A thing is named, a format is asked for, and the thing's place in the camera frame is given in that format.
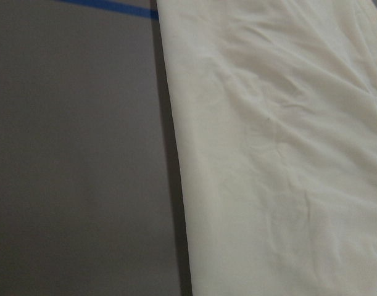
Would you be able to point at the brown paper table cover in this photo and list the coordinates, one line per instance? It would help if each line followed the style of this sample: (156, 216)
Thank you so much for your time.
(90, 189)

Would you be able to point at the cream long-sleeve graphic shirt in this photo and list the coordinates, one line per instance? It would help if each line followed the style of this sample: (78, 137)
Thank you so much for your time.
(274, 105)

